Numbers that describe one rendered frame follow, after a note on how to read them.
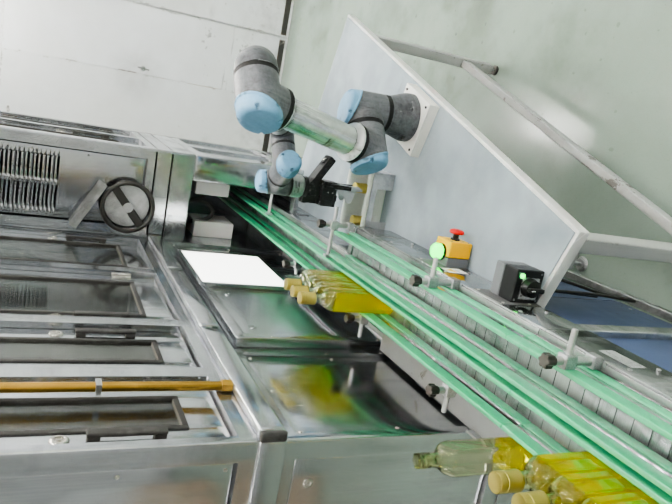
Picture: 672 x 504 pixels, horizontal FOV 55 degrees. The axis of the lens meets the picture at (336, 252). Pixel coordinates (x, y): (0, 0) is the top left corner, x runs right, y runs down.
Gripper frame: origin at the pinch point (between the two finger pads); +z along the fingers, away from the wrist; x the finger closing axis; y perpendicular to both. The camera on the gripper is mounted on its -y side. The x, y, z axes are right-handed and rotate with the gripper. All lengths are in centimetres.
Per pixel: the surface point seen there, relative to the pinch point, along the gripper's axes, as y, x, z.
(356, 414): 43, 78, -28
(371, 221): 9.7, 8.6, 3.6
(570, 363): 13, 119, -12
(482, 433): 41, 93, -4
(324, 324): 39, 30, -17
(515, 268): 4, 85, 0
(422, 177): -8.7, 25.6, 9.0
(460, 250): 7, 58, 5
